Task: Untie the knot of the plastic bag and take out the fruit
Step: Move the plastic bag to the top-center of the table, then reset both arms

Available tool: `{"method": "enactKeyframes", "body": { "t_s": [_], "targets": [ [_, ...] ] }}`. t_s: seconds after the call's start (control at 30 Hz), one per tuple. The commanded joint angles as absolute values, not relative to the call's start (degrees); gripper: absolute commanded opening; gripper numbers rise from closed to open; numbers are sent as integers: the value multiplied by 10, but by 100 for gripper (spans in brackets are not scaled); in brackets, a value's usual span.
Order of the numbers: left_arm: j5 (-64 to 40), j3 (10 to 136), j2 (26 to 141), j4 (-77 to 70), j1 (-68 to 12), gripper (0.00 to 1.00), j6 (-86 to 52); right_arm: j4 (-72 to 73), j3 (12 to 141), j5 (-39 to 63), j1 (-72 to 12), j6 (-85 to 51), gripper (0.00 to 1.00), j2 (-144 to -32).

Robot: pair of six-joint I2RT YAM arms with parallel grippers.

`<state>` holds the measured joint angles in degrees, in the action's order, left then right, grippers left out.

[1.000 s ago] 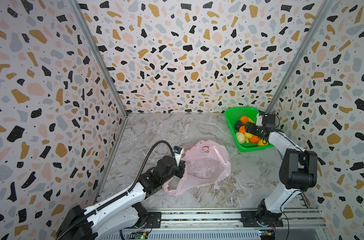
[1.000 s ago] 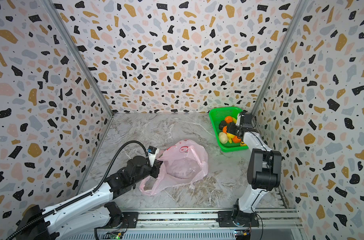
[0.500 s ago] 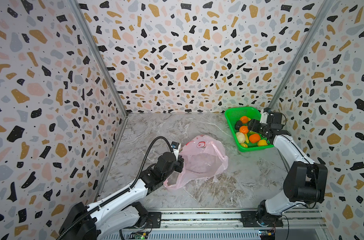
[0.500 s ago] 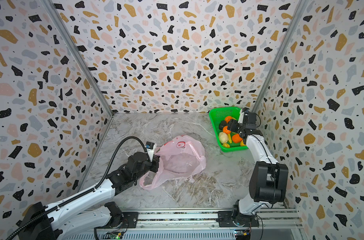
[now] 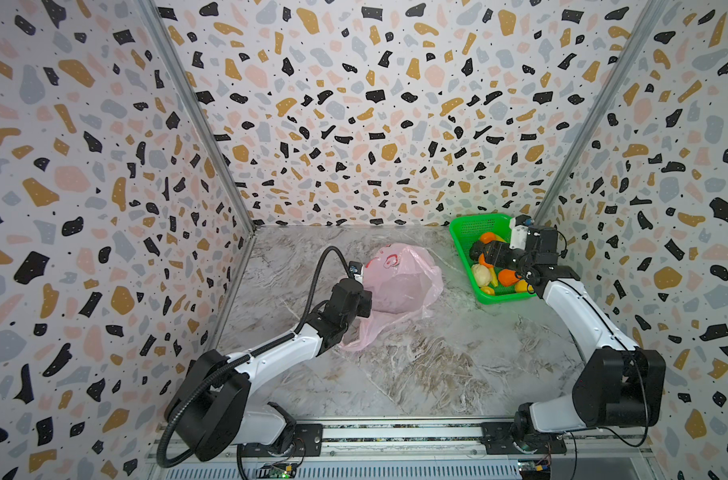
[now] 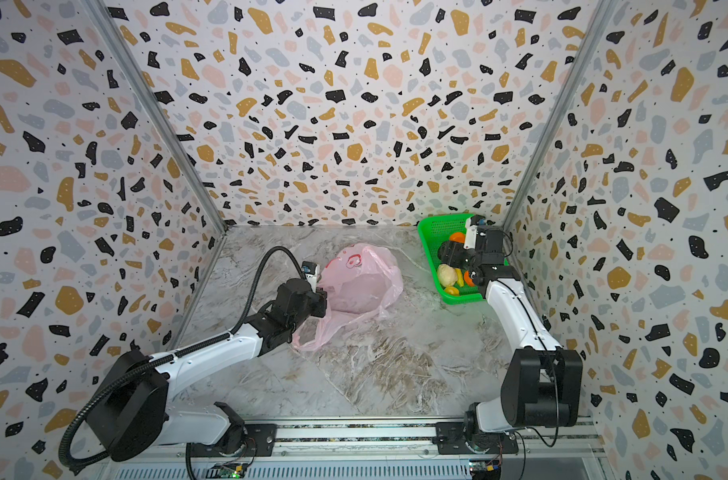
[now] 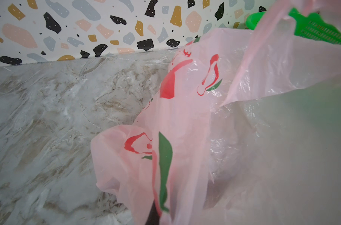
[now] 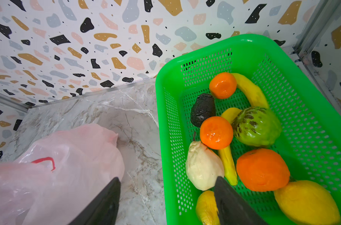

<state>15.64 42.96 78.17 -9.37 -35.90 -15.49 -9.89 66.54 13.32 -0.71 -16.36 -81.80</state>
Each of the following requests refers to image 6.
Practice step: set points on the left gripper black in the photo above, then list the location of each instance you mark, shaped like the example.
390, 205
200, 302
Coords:
320, 299

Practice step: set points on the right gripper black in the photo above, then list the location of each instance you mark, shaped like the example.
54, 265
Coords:
461, 250

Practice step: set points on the orange fruit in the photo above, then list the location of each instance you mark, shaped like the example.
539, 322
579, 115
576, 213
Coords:
468, 279
458, 237

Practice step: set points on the peach fruit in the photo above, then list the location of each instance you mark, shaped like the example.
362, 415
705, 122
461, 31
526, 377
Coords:
447, 275

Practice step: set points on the pink plastic bag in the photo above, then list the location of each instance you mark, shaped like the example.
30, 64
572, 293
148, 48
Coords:
362, 282

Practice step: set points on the yellow banana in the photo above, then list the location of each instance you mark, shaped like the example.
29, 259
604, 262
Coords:
460, 278

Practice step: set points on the black avocado fruit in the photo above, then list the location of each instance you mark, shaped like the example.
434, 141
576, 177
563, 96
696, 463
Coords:
447, 251

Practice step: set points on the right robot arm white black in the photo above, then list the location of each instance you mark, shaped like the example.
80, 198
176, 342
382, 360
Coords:
541, 387

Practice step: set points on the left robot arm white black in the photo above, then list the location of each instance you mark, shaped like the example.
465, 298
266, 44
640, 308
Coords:
134, 409

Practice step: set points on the green plastic basket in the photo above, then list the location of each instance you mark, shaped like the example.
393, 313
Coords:
433, 231

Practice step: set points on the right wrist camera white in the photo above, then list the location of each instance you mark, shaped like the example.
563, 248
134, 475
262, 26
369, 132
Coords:
473, 226

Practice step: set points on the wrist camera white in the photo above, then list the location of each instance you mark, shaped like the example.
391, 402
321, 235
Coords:
312, 273
473, 226

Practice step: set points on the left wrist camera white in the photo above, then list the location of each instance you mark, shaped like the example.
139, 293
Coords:
312, 273

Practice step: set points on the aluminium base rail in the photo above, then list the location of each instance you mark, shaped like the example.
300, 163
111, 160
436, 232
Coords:
378, 448

